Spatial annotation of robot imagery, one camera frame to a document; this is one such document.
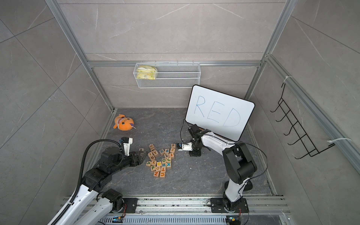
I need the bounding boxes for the orange plush toy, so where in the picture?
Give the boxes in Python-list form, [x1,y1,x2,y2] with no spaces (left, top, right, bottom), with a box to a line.
[113,114,135,131]

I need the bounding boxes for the whiteboard with RED written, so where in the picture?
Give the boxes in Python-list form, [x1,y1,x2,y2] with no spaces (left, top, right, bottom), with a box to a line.
[185,85,255,141]

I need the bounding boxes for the black wire hook rack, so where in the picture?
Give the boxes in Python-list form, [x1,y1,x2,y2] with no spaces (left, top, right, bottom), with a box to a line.
[270,83,335,160]

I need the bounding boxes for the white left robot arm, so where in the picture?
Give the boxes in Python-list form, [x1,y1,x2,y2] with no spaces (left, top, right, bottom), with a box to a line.
[49,137,147,225]

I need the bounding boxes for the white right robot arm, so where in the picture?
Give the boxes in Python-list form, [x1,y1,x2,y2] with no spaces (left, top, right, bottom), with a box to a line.
[176,119,269,213]

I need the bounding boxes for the white wire mesh basket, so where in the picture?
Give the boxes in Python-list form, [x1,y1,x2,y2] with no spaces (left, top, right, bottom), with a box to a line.
[133,62,201,89]

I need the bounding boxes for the black oval pad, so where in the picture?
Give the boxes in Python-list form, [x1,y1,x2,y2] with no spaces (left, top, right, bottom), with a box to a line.
[224,180,253,191]

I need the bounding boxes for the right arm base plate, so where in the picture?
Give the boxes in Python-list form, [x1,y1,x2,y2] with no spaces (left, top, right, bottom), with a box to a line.
[209,197,249,213]

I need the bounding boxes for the yellow packet in basket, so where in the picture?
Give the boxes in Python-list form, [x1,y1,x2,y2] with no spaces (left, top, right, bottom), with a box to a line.
[136,66,158,80]

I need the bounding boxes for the wooden block orange U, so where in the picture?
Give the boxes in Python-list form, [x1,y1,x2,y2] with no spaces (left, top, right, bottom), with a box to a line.
[159,172,166,178]

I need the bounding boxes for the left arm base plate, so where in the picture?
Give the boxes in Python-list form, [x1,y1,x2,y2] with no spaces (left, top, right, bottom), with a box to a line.
[111,198,139,213]

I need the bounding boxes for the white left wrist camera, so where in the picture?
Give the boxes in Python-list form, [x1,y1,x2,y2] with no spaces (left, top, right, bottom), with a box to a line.
[121,137,133,156]

